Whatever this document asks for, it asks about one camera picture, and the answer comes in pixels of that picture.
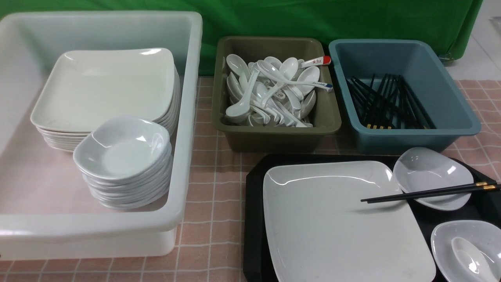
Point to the stack of square plates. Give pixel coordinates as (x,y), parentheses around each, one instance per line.
(67,142)

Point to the blue chopstick bin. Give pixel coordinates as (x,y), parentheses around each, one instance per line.
(426,75)

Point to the top stacked white bowl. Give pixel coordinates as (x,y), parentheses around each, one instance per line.
(122,148)

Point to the red tipped white spoon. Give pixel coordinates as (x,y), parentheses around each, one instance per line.
(319,61)

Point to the white bowl tray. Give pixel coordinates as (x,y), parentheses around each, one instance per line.
(485,236)
(420,169)

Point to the top stacked square plate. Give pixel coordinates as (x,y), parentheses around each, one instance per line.
(87,88)

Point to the pile of black chopsticks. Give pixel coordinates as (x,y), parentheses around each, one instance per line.
(388,103)

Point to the pile of white spoons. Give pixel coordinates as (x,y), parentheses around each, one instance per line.
(272,104)

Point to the stack of white bowls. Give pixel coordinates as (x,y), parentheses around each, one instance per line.
(141,191)

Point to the black serving tray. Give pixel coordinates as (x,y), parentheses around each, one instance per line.
(257,263)

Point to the large white square plate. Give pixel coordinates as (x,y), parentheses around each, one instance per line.
(320,230)

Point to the pink checked tablecloth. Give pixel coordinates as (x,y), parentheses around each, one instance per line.
(209,240)

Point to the large white plastic tub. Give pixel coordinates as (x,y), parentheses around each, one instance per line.
(47,211)

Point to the green backdrop cloth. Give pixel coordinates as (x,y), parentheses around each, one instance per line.
(445,25)

